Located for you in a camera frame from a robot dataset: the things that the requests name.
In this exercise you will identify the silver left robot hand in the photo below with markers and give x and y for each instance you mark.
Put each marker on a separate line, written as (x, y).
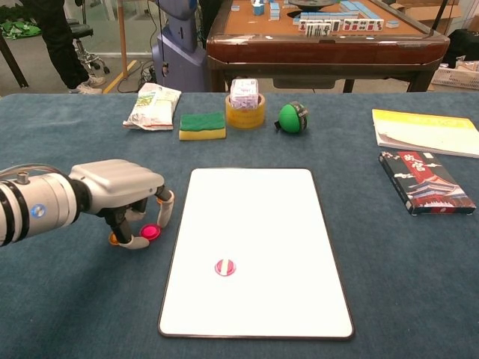
(116, 183)

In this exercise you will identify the magenta token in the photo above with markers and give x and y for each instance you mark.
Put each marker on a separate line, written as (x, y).
(225, 267)
(151, 231)

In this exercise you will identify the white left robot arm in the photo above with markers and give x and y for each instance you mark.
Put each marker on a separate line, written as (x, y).
(37, 209)

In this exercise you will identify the blue felt table cloth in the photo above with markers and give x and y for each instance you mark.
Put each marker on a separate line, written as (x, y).
(75, 142)

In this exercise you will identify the white snack bag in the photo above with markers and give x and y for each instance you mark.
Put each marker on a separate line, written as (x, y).
(153, 108)

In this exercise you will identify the green yellow sponge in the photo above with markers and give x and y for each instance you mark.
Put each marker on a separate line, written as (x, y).
(202, 123)

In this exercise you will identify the blue grey machine base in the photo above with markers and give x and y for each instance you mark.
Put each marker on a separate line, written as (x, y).
(176, 63)

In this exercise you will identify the tan tape roll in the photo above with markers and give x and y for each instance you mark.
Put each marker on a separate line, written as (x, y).
(245, 119)

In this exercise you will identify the black stool chrome base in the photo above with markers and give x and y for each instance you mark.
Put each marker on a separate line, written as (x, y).
(82, 31)

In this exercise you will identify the white purple tissue pack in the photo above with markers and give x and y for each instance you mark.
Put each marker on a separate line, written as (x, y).
(244, 93)

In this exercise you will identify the black slanted pole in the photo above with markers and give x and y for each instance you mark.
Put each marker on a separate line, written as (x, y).
(15, 63)

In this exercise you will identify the person in black clothes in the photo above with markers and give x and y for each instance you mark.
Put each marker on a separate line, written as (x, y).
(56, 37)

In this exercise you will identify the white rectangular board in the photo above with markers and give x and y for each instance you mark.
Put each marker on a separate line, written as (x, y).
(280, 224)

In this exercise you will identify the green cloth pile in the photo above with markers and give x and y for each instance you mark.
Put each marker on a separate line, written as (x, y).
(18, 30)

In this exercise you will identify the green black ball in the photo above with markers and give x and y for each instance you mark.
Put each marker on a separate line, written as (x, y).
(290, 117)

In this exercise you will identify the brown mahjong table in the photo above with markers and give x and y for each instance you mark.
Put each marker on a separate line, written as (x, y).
(318, 52)

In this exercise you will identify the standing white mahjong tiles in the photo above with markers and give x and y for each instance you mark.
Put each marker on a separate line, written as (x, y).
(318, 29)

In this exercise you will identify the black bowl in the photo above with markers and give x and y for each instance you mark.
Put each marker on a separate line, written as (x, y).
(312, 3)

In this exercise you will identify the long mahjong tile row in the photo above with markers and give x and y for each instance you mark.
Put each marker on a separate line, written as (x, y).
(359, 25)

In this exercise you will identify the yellow white notebook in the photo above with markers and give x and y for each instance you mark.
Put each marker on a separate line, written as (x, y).
(426, 134)

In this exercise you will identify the white plastic basket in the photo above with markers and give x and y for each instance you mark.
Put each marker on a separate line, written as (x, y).
(456, 78)

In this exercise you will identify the black tripod stand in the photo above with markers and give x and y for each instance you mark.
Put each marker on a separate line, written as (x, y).
(442, 16)

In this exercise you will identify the wooden post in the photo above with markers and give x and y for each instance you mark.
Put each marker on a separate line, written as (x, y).
(122, 37)

